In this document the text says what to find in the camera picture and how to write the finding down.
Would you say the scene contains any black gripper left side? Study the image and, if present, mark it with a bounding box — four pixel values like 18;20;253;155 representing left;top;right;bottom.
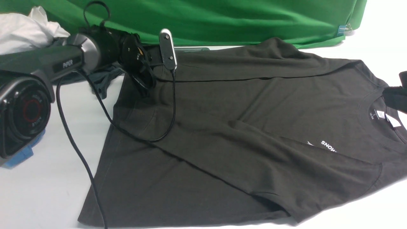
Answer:
118;32;163;96

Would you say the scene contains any dark gray long-sleeve shirt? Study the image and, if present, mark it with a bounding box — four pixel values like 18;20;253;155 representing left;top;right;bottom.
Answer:
95;38;406;227

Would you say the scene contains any black robot arm right side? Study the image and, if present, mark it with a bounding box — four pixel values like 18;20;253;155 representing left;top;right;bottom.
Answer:
382;71;407;114

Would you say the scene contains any dark teal crumpled shirt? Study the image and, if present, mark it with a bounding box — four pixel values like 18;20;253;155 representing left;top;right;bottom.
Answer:
53;66;124;100

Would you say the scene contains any white crumpled shirt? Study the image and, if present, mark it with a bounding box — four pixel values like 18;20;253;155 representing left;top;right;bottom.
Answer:
0;6;70;55

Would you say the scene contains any blue crumpled shirt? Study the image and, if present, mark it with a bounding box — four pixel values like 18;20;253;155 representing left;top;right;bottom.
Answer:
1;129;46;169

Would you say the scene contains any green backdrop cloth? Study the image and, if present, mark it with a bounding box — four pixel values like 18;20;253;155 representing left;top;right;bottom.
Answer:
0;0;367;49

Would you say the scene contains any blue binder clip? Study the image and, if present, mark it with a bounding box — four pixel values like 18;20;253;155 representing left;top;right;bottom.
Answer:
337;24;353;37

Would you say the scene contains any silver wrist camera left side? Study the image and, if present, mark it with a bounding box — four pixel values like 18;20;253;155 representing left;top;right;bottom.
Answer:
159;28;177;71

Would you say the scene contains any metal table cable hatch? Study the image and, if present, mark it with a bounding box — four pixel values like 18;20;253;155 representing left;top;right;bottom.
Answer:
175;47;210;52

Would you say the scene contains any black camera cable left side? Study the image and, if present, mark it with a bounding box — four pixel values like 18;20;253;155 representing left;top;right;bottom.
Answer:
56;1;177;229

